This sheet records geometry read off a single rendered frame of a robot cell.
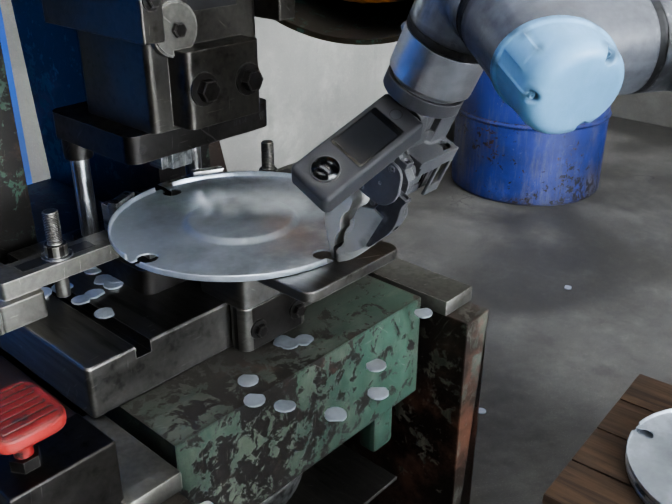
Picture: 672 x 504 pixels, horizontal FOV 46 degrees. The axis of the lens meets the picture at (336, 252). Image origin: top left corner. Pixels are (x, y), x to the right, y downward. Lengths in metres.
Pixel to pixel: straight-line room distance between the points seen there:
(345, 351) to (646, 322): 1.54
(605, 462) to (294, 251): 0.64
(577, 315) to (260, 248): 1.61
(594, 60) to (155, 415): 0.54
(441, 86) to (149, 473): 0.43
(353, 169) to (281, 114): 2.10
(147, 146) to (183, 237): 0.10
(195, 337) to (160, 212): 0.16
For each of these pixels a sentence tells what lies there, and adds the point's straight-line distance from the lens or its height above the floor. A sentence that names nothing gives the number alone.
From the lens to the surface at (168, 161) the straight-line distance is 0.95.
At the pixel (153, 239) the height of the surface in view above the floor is 0.78.
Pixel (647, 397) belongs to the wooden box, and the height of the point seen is 0.35.
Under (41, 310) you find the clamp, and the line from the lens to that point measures 0.90.
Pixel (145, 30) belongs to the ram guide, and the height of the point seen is 1.00.
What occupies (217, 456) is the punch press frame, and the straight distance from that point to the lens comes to 0.84.
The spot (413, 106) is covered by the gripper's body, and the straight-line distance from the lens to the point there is 0.67.
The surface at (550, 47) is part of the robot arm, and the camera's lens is 0.53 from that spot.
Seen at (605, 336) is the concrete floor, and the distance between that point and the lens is 2.26.
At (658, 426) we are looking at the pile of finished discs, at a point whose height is 0.37.
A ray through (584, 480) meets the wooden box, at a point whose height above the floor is 0.35.
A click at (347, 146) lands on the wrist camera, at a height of 0.93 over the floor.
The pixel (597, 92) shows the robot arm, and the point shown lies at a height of 1.01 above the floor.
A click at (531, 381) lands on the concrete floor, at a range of 2.03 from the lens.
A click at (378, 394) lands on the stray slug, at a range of 0.83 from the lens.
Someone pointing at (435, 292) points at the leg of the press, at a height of 0.64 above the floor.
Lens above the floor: 1.14
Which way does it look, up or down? 26 degrees down
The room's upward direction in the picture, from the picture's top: straight up
